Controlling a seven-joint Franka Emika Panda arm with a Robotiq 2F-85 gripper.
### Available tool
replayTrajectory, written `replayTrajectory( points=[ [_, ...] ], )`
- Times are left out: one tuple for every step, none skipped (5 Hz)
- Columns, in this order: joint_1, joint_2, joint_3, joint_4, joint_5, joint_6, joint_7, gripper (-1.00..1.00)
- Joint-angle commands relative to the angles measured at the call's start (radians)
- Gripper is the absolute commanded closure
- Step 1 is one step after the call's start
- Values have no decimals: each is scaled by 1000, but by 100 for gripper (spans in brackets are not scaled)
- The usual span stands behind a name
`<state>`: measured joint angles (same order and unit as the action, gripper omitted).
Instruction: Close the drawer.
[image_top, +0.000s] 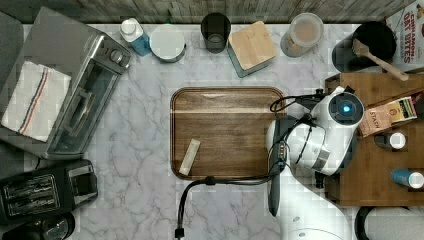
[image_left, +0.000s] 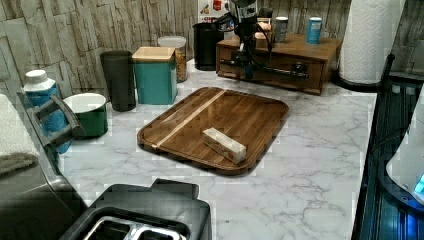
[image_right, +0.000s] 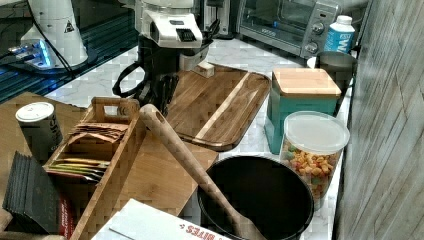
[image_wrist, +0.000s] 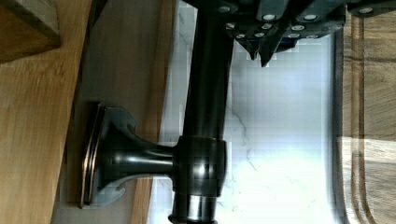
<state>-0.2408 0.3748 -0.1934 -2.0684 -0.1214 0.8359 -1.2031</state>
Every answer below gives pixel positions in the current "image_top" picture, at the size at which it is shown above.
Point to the dark metal cup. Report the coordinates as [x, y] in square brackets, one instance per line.
[215, 29]

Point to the small wooden block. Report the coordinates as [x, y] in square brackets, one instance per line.
[189, 157]

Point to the silver toaster oven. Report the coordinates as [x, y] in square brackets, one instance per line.
[92, 59]

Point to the black silver toaster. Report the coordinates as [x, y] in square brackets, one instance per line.
[49, 191]

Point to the white lidded canister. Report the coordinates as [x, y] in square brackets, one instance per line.
[167, 42]

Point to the teal canister with wooden lid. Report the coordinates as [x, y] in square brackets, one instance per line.
[251, 49]

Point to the blue white-capped bottle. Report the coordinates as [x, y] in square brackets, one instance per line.
[408, 178]

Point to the wooden serving tray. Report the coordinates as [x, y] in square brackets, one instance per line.
[230, 122]

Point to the white capped shaker bottle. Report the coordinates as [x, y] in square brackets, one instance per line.
[394, 140]

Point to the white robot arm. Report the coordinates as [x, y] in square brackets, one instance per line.
[322, 140]

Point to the white striped dish towel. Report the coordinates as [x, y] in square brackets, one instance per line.
[36, 101]

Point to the blue white bottle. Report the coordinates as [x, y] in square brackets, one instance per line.
[133, 33]

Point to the stash tea packet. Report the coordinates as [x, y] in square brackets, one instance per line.
[375, 120]

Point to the wooden drawer organizer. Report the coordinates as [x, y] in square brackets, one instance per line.
[367, 180]

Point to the cinnamon oat bites box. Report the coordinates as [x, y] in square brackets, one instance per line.
[408, 27]

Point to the clear cereal container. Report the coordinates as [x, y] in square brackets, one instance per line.
[304, 32]

